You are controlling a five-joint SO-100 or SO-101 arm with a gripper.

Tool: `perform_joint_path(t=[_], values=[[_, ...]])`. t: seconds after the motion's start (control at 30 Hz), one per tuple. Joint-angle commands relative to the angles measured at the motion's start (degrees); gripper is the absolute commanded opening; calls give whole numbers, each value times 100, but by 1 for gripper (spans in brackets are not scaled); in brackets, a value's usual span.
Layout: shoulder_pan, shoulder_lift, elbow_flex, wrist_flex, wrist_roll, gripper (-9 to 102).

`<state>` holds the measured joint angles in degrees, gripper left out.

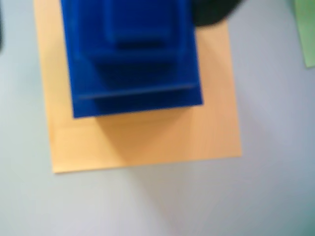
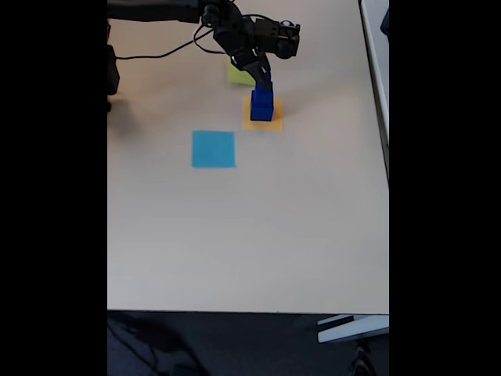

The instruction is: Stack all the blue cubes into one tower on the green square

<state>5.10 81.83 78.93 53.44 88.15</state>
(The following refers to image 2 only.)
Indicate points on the small blue cube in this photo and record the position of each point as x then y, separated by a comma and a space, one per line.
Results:
261, 87

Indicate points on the green paper square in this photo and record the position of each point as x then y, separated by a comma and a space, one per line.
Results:
236, 76

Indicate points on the orange paper square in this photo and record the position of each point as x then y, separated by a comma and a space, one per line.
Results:
258, 126

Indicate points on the blue paper square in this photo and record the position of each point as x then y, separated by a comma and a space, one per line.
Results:
213, 150

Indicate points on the largest blue cube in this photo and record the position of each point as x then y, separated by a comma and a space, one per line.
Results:
261, 111

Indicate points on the white adjacent table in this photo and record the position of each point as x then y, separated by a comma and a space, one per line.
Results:
377, 47

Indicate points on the dark object on adjacent table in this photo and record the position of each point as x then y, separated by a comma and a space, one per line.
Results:
386, 23

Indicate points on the white table foot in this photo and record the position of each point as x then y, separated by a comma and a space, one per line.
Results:
352, 329

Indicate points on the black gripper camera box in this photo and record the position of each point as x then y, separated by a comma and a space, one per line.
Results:
287, 39

